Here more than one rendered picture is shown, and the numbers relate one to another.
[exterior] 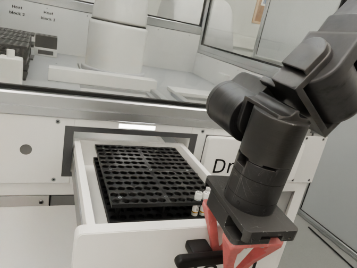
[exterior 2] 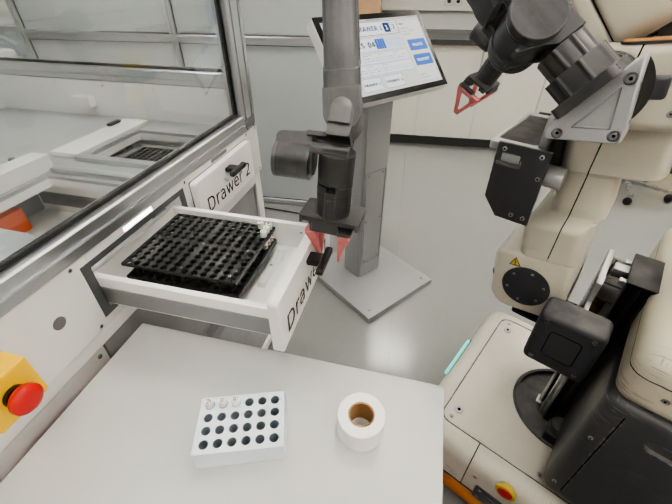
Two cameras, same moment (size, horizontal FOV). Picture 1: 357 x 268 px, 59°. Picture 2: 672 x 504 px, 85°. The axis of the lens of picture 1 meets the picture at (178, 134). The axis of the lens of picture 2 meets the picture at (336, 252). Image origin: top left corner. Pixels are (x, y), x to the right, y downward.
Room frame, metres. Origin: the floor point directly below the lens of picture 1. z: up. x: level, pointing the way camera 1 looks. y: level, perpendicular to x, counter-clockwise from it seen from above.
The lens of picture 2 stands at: (-0.02, 0.33, 1.31)
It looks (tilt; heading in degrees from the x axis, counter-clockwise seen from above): 37 degrees down; 308
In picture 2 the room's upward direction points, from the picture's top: straight up
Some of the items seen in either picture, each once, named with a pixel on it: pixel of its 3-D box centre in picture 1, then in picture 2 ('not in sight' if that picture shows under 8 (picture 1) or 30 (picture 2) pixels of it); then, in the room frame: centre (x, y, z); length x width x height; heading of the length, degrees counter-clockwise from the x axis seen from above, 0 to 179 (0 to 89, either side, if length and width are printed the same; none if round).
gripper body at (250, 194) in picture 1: (254, 186); (333, 201); (0.32, -0.09, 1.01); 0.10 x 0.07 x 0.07; 23
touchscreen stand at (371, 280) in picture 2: not in sight; (373, 192); (0.78, -0.97, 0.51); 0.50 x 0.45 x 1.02; 167
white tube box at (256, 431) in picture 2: not in sight; (242, 427); (0.26, 0.20, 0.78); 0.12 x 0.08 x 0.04; 44
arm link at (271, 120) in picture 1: (269, 133); (332, 166); (0.32, -0.09, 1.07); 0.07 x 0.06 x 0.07; 27
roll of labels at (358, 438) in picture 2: not in sight; (360, 421); (0.13, 0.08, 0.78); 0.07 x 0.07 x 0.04
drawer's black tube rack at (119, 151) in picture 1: (147, 184); (206, 256); (0.53, 0.04, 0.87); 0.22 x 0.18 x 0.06; 24
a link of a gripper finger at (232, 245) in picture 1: (236, 240); (333, 237); (0.32, -0.09, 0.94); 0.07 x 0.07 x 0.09; 23
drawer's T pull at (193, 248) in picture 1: (200, 252); (318, 259); (0.32, -0.05, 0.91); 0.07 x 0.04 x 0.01; 114
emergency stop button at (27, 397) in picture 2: not in sight; (22, 397); (0.46, 0.37, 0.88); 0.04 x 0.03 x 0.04; 114
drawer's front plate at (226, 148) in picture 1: (253, 159); (226, 178); (0.77, -0.20, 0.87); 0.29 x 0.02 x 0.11; 114
